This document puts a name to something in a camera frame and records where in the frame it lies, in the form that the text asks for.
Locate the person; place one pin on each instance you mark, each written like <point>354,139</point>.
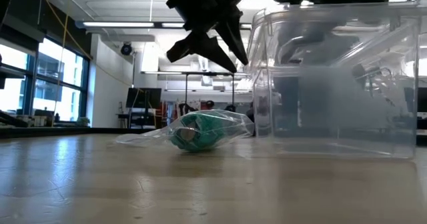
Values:
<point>209,104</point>

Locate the black stand frame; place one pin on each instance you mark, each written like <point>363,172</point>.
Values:
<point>200,73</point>

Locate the black ceiling spotlight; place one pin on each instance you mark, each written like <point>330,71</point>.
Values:
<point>126,49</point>

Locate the long ceiling tube light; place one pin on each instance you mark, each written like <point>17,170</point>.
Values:
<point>133,24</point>

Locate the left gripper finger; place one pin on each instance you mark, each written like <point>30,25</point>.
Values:
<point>200,45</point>
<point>233,34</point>

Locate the clear plastic bag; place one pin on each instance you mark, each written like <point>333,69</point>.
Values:
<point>233,124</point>

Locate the black computer monitor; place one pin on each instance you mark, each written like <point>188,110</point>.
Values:
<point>143,98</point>
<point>423,99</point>

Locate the clear plastic container lid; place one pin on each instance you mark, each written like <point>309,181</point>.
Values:
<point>333,10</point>

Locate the large window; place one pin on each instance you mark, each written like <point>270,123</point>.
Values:
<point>60,67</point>

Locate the green elastic bandage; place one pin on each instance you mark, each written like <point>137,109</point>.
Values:
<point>207,130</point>

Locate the clear plastic container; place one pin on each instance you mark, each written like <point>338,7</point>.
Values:
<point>333,117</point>

